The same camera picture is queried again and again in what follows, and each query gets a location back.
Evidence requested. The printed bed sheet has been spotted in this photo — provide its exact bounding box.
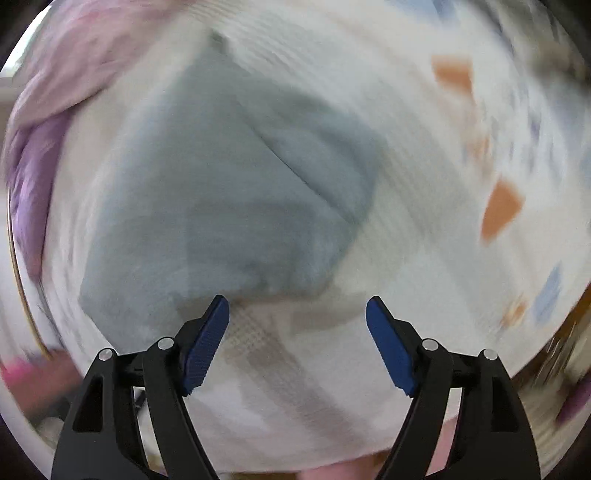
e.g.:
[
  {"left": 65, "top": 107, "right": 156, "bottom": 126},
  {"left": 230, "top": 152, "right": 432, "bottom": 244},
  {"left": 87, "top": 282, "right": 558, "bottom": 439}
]
[{"left": 0, "top": 0, "right": 591, "bottom": 476}]

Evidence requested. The purple floral quilt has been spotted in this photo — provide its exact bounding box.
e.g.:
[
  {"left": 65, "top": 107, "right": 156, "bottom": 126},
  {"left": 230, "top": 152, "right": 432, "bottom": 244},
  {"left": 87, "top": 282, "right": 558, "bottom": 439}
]
[{"left": 0, "top": 0, "right": 158, "bottom": 287}]

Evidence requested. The light grey fuzzy sweater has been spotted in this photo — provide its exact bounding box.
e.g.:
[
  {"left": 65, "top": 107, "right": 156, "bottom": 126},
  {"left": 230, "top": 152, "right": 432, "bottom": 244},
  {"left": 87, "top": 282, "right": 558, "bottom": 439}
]
[{"left": 78, "top": 32, "right": 386, "bottom": 344}]

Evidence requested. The pink cloth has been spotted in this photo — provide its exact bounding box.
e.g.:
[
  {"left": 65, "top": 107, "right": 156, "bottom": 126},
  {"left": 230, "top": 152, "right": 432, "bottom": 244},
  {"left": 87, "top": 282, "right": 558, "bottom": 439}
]
[{"left": 295, "top": 427, "right": 462, "bottom": 480}]

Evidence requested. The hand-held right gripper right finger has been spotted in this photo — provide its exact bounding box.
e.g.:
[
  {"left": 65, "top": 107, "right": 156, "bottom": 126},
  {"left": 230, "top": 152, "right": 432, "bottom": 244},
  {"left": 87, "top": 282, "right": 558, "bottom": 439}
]
[{"left": 366, "top": 296, "right": 541, "bottom": 480}]

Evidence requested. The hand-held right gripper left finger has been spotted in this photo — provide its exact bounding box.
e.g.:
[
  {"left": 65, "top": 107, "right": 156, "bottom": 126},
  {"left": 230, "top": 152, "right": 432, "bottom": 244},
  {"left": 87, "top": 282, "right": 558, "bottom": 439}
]
[{"left": 51, "top": 294, "right": 230, "bottom": 480}]

